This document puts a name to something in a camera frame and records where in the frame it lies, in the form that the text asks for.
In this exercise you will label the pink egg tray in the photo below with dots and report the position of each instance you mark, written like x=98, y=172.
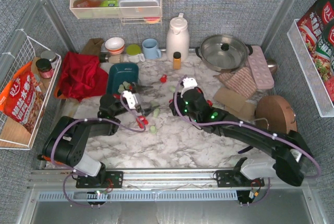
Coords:
x=257, y=64

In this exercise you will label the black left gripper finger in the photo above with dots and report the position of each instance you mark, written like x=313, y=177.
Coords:
x=137, y=88
x=146, y=110

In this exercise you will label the striped pink cloth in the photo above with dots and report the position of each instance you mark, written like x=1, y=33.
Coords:
x=240, y=82

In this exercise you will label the steel pot with lid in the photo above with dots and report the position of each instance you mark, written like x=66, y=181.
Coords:
x=223, y=53

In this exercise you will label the steel ladle bowl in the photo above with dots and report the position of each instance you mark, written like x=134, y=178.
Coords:
x=272, y=65

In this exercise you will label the teal storage basket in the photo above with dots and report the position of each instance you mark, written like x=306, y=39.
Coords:
x=119, y=73

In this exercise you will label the white thermos jug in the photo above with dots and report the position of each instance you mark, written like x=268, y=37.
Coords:
x=177, y=39

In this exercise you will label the brown cardboard sheet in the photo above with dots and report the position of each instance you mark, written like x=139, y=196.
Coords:
x=230, y=98
x=247, y=112

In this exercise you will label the blue mug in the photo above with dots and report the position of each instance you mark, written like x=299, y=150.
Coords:
x=151, y=50

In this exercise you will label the orange spice bottle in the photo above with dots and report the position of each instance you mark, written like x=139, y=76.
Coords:
x=176, y=60

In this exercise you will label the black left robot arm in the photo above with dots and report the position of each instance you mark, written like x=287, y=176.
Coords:
x=66, y=144

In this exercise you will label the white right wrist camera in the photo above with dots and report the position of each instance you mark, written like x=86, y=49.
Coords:
x=189, y=83

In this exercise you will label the green lidded cup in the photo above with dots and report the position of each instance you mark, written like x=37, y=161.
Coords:
x=134, y=53

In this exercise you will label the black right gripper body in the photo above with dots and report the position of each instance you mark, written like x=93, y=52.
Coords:
x=175, y=104

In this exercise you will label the dark lid jar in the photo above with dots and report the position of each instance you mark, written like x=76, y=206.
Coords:
x=44, y=68

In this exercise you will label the clear plastic food container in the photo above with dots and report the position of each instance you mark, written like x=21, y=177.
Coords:
x=139, y=8

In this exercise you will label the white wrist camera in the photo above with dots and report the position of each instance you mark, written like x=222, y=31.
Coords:
x=189, y=83
x=132, y=99

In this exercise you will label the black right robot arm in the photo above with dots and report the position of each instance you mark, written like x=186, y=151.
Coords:
x=290, y=151

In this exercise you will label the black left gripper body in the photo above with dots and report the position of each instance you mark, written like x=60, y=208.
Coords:
x=138, y=98

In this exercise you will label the round wooden board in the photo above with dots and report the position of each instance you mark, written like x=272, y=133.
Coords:
x=274, y=113

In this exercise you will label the pepper grinder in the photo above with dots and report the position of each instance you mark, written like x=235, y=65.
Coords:
x=109, y=58

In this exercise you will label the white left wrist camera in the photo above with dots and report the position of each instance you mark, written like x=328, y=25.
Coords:
x=132, y=99

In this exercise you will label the steel lid jar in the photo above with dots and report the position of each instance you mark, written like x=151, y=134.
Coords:
x=51, y=56

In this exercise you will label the brown paper bag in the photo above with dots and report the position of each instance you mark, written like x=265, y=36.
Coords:
x=93, y=47

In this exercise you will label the red cloth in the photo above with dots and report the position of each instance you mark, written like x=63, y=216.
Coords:
x=82, y=77

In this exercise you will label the white striped bowl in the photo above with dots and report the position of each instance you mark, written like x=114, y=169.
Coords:
x=115, y=45

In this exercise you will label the white wire basket left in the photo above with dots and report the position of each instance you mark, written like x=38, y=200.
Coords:
x=13, y=134

